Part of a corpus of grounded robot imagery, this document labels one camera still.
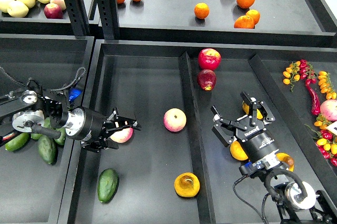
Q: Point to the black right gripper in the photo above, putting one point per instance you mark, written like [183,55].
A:
[256,141]

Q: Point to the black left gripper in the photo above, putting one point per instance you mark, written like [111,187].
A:
[86,126]

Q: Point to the green avocado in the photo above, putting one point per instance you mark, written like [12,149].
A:
[107,185]
[61,139]
[17,142]
[47,124]

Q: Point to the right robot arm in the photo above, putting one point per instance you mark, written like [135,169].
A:
[290,193]

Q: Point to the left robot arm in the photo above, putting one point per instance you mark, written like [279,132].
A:
[34,109]

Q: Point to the yellow pear with stem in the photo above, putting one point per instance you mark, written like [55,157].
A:
[251,106]

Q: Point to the yellow pear under gripper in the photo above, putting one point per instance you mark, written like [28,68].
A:
[237,151]

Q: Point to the green avocado by tray edge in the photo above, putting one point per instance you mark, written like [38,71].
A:
[61,139]

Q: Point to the pink apple left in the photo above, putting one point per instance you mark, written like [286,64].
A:
[122,136]

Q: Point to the pink apple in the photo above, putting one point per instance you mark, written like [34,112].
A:
[122,136]
[174,120]

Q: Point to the dark red apple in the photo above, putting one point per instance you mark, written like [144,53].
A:
[206,79]

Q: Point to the bright red apple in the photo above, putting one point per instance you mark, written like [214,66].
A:
[209,58]

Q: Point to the pink apple centre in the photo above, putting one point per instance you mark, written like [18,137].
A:
[174,120]

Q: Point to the orange cherry tomato vine left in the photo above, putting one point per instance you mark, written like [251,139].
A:
[291,75]

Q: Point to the orange cherry tomato vine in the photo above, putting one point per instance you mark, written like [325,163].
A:
[326,85]
[291,75]

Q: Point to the black middle tray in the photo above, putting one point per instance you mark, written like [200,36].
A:
[144,80]

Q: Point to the red chili pepper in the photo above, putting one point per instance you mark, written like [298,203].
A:
[315,103]

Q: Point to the red cherry tomato vine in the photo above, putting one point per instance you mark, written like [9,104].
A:
[307,72]

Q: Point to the pink apple right edge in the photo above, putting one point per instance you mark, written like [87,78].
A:
[328,109]

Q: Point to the mixed cherry tomato bunch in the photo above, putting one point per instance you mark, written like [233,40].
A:
[324,139]

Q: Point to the orange cherry tomato vine right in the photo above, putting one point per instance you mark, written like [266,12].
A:
[326,85]

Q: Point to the black right tray divider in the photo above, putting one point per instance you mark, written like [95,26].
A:
[294,109]

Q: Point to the orange front right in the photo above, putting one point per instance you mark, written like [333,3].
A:
[244,21]

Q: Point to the white label card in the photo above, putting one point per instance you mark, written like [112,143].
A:
[332,128]

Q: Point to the orange right small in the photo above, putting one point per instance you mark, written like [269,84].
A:
[254,14]

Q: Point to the orange centre shelf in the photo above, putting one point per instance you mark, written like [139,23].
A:
[201,10]

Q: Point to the black upper shelf tray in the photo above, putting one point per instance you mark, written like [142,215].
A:
[304,23]

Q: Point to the black upper left tray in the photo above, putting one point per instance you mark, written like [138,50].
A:
[35,22]

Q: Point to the red apple on shelf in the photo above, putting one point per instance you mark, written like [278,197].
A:
[53,11]

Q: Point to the black perforated post right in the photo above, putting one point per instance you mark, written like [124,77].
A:
[109,19]

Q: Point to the black perforated post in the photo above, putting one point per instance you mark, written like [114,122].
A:
[109,19]
[78,17]

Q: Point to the black perforated post left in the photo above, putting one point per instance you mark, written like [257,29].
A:
[78,17]

